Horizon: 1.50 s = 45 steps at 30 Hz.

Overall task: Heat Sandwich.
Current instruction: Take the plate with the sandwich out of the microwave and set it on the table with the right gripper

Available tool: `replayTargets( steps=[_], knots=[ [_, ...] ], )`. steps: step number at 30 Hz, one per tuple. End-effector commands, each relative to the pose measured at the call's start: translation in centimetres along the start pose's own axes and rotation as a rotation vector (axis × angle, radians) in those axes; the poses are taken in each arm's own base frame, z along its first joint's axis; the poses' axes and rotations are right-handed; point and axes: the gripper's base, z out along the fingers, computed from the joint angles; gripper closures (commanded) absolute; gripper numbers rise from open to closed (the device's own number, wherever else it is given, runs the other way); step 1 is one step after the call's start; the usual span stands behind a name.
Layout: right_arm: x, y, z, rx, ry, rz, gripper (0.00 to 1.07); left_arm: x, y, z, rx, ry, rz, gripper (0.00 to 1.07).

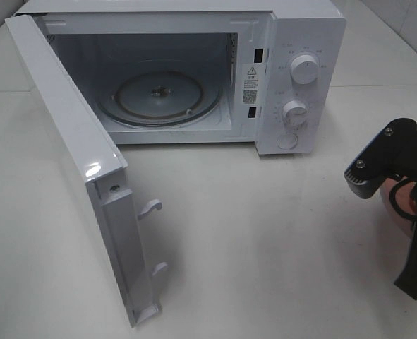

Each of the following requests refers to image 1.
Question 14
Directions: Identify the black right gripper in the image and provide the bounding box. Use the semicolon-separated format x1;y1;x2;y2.
344;119;417;300

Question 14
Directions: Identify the pink round plate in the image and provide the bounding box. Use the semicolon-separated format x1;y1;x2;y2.
380;179;417;238

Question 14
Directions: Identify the round white door button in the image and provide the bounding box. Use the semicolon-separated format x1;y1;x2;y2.
276;133;298;150

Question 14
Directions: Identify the white timer knob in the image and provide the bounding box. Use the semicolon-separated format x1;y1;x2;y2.
283;100;308;126

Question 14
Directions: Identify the white microwave door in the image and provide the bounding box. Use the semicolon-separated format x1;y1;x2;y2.
6;15;168;327

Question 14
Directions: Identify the upper white power knob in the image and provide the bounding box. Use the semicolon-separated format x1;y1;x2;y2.
290;54;319;85

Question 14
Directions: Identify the white microwave oven body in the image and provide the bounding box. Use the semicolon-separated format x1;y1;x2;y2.
10;1;346;155

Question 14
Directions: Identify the white warning label sticker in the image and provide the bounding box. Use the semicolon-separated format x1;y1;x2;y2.
241;63;265;105

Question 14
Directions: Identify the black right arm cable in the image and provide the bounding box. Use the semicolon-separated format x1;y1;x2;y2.
387;179;417;222

